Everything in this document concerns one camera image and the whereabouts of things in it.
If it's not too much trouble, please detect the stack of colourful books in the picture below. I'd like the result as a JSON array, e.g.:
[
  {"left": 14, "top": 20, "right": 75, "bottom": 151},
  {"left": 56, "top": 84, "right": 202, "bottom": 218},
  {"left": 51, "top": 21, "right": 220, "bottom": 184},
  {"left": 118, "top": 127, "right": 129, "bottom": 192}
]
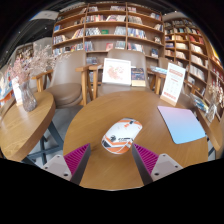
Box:
[{"left": 189, "top": 93, "right": 209, "bottom": 113}]

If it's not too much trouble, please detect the pink-blue gradient mouse pad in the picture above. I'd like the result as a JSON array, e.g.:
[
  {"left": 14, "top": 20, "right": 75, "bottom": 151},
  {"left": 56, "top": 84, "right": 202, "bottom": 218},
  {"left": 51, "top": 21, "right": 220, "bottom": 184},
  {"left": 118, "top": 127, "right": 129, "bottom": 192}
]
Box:
[{"left": 157, "top": 105, "right": 207, "bottom": 145}]

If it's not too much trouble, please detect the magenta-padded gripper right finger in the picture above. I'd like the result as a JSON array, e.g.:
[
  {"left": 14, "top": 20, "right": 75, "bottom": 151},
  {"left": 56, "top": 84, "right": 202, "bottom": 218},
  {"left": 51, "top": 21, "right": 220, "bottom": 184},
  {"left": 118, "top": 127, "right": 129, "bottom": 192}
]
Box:
[{"left": 131, "top": 143, "right": 184, "bottom": 186}]

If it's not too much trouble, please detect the white ceiling panel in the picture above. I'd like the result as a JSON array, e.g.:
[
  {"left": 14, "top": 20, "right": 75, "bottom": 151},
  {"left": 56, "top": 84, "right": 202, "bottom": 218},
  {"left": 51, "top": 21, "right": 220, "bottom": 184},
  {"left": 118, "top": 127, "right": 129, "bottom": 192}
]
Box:
[{"left": 29, "top": 9, "right": 60, "bottom": 22}]

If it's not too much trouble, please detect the small white table sign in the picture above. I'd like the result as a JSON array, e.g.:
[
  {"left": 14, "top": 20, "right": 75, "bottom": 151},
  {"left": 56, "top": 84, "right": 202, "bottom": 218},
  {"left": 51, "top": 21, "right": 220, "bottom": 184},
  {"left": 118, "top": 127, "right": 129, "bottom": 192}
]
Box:
[{"left": 11, "top": 76, "right": 24, "bottom": 107}]

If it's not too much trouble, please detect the white framed floral picture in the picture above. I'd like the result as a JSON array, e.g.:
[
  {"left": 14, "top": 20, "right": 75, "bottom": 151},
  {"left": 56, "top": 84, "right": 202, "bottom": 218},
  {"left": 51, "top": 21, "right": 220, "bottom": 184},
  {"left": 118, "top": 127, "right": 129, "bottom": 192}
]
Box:
[{"left": 101, "top": 57, "right": 132, "bottom": 86}]

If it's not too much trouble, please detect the glass vase with dried flowers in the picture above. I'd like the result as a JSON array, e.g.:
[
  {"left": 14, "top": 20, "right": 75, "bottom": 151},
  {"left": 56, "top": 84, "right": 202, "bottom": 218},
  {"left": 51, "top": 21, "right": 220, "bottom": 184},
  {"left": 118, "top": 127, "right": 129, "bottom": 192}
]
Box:
[{"left": 204, "top": 73, "right": 224, "bottom": 124}]

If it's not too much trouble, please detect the white sign on wooden base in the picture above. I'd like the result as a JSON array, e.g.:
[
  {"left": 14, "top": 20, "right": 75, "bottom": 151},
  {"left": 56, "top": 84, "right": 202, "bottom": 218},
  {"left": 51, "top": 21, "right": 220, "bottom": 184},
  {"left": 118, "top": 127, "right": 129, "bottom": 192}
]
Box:
[{"left": 159, "top": 62, "right": 187, "bottom": 107}]

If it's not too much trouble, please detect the glass vase with pink flowers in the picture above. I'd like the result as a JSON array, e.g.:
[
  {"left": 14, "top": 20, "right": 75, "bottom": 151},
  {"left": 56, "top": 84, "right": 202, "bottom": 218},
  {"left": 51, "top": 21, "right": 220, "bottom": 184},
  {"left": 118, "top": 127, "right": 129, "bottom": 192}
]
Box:
[{"left": 8, "top": 44, "right": 68, "bottom": 113}]

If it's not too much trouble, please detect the wide wooden bookshelf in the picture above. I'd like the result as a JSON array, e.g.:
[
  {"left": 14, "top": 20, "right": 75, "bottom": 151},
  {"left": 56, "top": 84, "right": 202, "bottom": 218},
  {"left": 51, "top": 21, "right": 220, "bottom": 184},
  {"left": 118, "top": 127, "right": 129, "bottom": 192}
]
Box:
[{"left": 51, "top": 2, "right": 165, "bottom": 68}]

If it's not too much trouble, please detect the dark cover book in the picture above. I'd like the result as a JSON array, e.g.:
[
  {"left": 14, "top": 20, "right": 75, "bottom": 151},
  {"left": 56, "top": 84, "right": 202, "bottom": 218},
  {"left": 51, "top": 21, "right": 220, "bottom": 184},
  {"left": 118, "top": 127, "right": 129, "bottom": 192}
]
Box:
[{"left": 130, "top": 67, "right": 147, "bottom": 88}]

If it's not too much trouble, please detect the stack of light blue books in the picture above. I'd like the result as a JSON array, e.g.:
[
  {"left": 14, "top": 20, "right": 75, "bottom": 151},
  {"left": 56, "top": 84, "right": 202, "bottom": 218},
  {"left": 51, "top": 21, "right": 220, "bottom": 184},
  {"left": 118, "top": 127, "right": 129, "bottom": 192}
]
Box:
[{"left": 149, "top": 65, "right": 168, "bottom": 75}]

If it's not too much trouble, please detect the distant wooden bookshelf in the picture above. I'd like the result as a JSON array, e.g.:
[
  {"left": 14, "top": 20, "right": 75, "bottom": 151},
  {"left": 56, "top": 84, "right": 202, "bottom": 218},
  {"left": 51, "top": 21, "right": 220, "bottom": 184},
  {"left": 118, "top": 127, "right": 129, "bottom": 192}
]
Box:
[{"left": 14, "top": 43, "right": 34, "bottom": 61}]

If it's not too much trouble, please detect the round wooden side table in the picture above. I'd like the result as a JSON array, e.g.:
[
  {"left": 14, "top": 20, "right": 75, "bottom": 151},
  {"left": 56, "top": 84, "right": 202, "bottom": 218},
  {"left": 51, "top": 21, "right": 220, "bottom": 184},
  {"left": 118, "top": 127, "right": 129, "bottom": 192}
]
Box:
[
  {"left": 186, "top": 96, "right": 224, "bottom": 159},
  {"left": 0, "top": 91, "right": 64, "bottom": 164}
]

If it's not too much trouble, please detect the brown wooden-armed armchair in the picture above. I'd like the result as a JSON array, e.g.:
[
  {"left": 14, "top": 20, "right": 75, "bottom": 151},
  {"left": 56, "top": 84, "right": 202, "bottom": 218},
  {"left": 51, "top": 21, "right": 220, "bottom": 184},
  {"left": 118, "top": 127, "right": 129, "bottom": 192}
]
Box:
[
  {"left": 147, "top": 56, "right": 202, "bottom": 104},
  {"left": 75, "top": 49, "right": 161, "bottom": 101},
  {"left": 32, "top": 49, "right": 89, "bottom": 109}
]

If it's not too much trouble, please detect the colourful book display rack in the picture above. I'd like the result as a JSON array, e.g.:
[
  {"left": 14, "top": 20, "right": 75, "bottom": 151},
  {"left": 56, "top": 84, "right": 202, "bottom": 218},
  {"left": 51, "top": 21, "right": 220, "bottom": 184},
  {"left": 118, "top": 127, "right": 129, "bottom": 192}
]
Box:
[{"left": 0, "top": 63, "right": 14, "bottom": 108}]

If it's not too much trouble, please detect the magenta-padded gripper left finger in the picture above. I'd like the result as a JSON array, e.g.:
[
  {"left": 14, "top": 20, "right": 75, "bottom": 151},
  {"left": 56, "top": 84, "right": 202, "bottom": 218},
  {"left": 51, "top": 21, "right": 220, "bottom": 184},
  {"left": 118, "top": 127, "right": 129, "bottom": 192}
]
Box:
[{"left": 42, "top": 143, "right": 92, "bottom": 186}]

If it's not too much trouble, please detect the white and orange computer mouse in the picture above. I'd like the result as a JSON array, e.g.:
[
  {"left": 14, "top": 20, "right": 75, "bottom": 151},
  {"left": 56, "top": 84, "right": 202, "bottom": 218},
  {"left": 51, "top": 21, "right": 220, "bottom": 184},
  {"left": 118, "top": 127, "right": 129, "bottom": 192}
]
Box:
[{"left": 100, "top": 117, "right": 144, "bottom": 155}]

